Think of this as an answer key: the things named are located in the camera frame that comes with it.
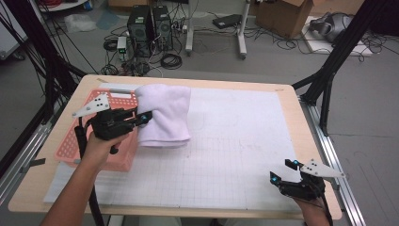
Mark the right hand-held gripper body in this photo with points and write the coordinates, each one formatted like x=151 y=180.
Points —
x=302 y=190

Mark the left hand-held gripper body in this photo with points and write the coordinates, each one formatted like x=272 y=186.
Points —
x=109 y=124

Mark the lilac patterned towel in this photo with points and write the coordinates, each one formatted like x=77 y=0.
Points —
x=166 y=116

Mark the pink plastic basket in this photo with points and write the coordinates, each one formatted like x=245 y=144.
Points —
x=120 y=161

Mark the person's right hand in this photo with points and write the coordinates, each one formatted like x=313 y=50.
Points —
x=312 y=210

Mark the person's left hand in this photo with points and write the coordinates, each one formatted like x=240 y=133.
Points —
x=97 y=153

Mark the brown tape piece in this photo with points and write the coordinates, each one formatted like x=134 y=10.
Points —
x=102 y=80

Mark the white grid mat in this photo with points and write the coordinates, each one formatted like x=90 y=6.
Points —
x=235 y=125

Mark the white adapter box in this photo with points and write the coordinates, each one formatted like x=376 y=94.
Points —
x=121 y=44

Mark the black computer tower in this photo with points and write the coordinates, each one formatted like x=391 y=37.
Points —
x=162 y=28
x=139 y=28

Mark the wooden table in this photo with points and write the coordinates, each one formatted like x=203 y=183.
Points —
x=219 y=82

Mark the white metal stand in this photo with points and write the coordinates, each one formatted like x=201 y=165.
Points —
x=189 y=31

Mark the clear plastic bag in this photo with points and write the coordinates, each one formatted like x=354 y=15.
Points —
x=80 y=22

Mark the white floor board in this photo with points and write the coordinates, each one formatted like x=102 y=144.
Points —
x=316 y=45

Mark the white round table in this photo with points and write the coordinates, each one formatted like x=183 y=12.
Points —
x=67 y=5

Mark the black flat device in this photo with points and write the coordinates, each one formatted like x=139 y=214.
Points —
x=226 y=21

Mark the grey headset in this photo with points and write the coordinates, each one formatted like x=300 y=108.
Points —
x=332 y=25

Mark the brown cardboard box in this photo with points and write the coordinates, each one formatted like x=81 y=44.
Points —
x=282 y=17

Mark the grey metal bracket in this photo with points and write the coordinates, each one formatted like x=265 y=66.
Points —
x=336 y=185
x=37 y=162

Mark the aluminium rail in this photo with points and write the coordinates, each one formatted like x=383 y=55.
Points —
x=19 y=160
x=327 y=150

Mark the black frame post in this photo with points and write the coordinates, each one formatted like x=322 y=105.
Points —
x=343 y=47
x=39 y=37

